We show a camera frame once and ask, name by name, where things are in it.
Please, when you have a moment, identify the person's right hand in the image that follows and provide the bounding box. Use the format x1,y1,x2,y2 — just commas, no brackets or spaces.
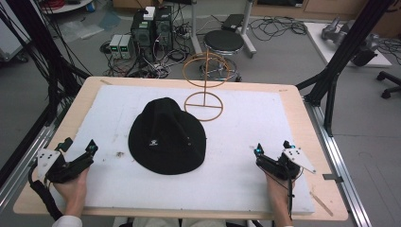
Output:
265,174,296,222

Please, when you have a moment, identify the white table leg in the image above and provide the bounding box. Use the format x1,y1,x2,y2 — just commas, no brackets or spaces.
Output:
237,0,258,60
188,0,203,55

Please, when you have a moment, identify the round white table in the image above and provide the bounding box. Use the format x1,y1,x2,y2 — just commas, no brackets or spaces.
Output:
39,0,96,15

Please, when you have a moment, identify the aluminium rail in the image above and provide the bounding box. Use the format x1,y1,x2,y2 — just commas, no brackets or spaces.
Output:
303,96,374,227
0,100,72,207

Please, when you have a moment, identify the thick black braided cable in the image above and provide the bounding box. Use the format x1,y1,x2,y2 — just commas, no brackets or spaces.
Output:
27,162,64,221

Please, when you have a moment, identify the tangle of cables by computers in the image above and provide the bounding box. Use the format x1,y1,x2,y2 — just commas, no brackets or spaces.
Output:
99,41,193,79

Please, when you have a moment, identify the black office chair base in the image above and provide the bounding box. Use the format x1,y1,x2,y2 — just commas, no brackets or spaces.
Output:
375,70,401,100

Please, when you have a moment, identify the white platform board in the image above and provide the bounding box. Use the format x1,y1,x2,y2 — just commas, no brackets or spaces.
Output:
304,22,392,69

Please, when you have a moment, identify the black metal frame stand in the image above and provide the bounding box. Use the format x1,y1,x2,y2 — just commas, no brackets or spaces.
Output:
0,0,93,188
295,0,397,137

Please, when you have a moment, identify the person's left hand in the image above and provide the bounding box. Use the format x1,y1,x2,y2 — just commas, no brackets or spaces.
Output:
53,167,91,218

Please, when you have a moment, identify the white foam board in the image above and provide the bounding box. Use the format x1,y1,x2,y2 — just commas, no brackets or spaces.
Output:
49,84,316,216

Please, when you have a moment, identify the pale wooden strip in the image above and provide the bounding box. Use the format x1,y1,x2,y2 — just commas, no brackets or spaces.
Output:
309,191,335,218

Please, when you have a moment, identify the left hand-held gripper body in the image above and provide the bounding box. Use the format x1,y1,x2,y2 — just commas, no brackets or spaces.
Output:
36,148,96,184

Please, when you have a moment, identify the flat black box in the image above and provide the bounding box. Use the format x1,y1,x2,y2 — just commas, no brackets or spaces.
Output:
220,13,246,33

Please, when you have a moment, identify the clear plastic sheet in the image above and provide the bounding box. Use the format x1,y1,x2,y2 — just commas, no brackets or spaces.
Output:
59,20,106,41

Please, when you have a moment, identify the grey power supply unit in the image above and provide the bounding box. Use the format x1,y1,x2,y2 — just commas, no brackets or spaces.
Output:
119,34,135,60
108,34,123,60

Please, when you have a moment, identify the golden wire hat stand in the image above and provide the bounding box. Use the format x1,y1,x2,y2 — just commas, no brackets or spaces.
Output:
183,47,233,123

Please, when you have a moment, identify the small white box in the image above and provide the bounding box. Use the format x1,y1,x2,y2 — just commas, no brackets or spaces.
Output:
143,6,156,22

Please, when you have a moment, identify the grey robot part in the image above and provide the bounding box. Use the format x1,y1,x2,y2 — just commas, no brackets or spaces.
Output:
321,17,379,67

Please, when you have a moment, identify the black computer tower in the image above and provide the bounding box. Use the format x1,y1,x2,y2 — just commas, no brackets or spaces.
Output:
130,11,156,62
153,5,175,52

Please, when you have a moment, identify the black round stool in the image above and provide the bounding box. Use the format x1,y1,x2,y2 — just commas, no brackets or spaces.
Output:
199,29,246,83

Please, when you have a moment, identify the black felt hat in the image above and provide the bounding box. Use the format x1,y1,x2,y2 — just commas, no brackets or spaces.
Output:
128,96,208,176

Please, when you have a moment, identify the grey tape strip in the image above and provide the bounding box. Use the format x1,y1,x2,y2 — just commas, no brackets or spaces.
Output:
322,173,344,184

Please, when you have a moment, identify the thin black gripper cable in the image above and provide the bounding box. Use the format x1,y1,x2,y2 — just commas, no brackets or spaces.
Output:
286,176,295,220

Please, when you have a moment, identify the tangle of black floor cables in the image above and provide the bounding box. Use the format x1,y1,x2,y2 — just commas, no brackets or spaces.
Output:
248,15,308,43

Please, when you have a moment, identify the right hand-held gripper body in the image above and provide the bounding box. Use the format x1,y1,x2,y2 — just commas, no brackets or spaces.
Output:
255,148,317,182

